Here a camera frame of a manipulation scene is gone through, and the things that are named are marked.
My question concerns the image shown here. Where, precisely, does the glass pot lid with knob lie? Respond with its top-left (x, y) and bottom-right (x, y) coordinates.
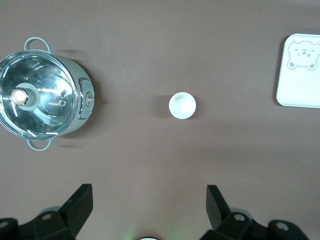
top-left (0, 49), bottom-right (77, 140)

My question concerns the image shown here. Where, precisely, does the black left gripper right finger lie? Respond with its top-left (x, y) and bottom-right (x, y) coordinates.
top-left (201, 184), bottom-right (271, 240)

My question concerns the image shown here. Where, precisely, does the white IKEA cup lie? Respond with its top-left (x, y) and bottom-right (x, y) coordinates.
top-left (168, 91), bottom-right (197, 120)

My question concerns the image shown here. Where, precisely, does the brown table cover mat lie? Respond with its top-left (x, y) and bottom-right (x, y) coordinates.
top-left (0, 0), bottom-right (320, 240)

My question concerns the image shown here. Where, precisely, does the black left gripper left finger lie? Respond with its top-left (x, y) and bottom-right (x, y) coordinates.
top-left (18, 184), bottom-right (94, 240)

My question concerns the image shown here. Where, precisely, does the grey-green electric cooking pot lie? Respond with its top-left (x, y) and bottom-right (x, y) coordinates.
top-left (0, 37), bottom-right (96, 151)

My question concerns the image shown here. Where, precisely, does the cream tray with bear print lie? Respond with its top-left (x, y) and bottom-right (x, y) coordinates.
top-left (275, 33), bottom-right (320, 109)

